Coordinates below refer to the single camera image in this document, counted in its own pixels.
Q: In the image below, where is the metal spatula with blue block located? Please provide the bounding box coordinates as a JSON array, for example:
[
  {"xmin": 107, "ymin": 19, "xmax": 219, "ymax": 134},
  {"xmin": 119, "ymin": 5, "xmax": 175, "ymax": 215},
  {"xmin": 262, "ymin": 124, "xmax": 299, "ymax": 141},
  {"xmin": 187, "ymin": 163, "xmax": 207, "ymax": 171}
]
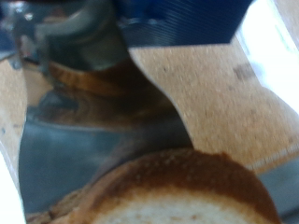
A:
[{"xmin": 0, "ymin": 0, "xmax": 253, "ymax": 224}]

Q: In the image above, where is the white bread slice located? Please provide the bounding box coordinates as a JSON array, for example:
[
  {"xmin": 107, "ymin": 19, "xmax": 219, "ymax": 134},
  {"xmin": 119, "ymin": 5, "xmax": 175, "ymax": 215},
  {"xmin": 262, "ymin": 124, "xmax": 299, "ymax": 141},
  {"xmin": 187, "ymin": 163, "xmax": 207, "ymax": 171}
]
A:
[{"xmin": 27, "ymin": 148, "xmax": 283, "ymax": 224}]

